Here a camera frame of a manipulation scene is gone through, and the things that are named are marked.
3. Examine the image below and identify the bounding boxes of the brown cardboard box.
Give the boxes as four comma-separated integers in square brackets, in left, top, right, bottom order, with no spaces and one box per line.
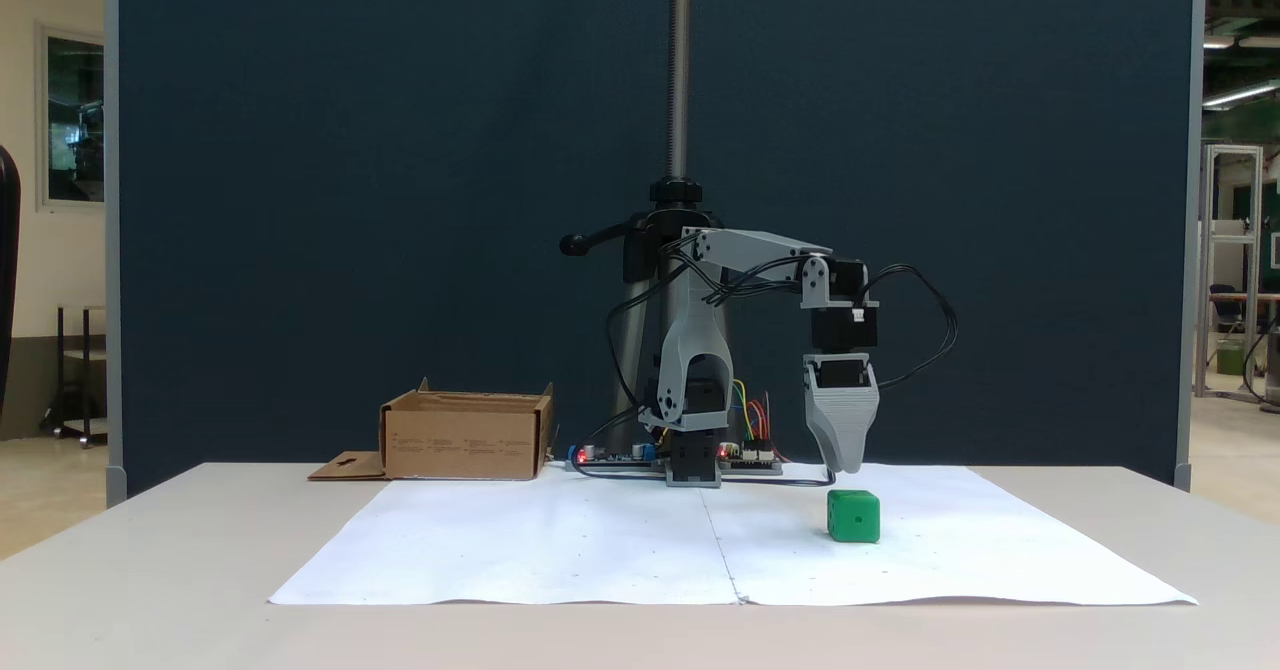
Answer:
[308,378,556,482]

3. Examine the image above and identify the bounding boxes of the dark blue partition panel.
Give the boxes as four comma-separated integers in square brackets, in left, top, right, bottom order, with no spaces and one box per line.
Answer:
[105,0,1207,498]

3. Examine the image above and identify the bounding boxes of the black shelf cart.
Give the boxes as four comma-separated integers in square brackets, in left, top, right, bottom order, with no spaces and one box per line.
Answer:
[42,304,108,449]

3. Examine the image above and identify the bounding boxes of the aluminium profile frame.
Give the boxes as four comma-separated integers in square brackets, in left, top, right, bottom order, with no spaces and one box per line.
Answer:
[1194,143,1265,403]

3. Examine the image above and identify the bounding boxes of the framed wall window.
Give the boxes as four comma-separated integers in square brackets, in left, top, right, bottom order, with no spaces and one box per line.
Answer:
[37,24,106,213]

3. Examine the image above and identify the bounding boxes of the white paper sheet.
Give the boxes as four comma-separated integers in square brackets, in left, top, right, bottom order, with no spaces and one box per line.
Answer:
[268,476,743,608]
[700,464,1199,608]

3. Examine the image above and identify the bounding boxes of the grey wide fixed gripper jaw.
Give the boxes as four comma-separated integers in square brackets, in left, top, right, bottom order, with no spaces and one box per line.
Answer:
[805,390,882,475]

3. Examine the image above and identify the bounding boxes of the black elbow cable bundle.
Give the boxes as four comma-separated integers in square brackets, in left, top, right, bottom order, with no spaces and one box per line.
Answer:
[672,233,833,308]

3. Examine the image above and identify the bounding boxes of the long black cable with connector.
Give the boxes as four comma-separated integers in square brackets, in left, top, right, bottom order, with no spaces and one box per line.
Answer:
[720,460,837,489]

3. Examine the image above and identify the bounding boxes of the green dice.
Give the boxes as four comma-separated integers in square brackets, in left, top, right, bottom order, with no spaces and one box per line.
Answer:
[827,490,882,544]

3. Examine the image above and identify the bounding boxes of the black cable to blue board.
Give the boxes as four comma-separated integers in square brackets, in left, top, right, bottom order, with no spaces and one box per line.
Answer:
[604,285,669,441]

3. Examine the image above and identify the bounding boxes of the circuit board with coloured wires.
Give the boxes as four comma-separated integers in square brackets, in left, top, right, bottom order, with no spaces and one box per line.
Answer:
[720,380,785,475]

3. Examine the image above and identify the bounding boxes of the black and silver tripod stand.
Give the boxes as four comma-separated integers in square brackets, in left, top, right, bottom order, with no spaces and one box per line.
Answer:
[558,0,737,457]

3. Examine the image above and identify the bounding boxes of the blue circuit board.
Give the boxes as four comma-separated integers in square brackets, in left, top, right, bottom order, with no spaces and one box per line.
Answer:
[563,440,668,472]

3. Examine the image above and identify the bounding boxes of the black rounded chair back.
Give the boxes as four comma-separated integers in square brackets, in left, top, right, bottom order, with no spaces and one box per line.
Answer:
[0,145,22,421]

